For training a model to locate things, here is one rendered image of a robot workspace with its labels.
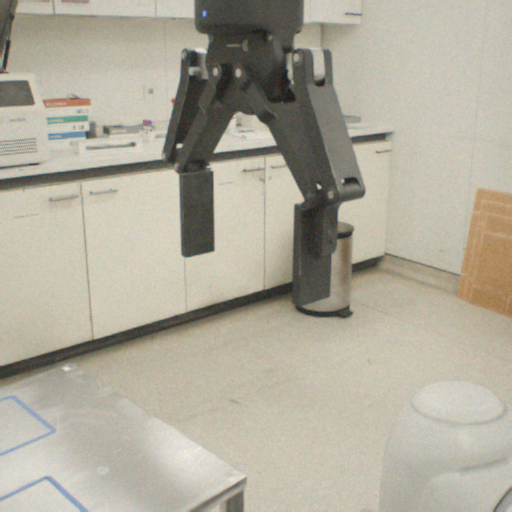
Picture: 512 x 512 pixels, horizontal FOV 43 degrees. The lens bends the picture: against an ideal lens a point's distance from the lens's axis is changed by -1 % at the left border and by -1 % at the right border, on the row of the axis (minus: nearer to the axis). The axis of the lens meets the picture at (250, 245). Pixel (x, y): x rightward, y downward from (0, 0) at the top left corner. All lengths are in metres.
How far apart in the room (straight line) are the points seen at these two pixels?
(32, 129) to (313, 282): 2.37
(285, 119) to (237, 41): 0.07
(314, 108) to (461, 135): 3.43
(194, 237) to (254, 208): 2.87
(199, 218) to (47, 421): 0.58
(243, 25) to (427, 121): 3.54
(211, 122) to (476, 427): 0.45
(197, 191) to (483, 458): 0.43
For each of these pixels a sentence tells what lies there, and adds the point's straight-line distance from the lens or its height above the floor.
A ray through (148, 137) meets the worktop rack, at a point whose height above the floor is 0.93.
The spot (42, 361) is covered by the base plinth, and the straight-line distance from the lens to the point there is 3.07.
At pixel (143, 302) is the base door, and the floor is 0.20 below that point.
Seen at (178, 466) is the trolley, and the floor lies 0.82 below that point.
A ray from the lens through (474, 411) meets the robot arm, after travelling 0.77.
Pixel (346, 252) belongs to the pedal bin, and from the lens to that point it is 3.38.
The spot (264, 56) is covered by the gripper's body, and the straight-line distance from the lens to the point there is 0.44.
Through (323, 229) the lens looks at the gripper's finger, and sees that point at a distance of 0.42.
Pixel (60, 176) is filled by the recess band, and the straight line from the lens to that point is 2.86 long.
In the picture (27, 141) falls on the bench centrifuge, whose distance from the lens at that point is 2.75.
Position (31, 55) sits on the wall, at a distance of 3.41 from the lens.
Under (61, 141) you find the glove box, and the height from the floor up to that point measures 0.93.
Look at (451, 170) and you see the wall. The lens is 3.88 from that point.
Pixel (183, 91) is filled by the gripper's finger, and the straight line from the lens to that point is 0.52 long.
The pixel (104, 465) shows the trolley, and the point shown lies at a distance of 0.94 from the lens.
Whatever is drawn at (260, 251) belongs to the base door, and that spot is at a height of 0.31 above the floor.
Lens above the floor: 1.35
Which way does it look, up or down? 17 degrees down
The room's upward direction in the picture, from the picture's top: straight up
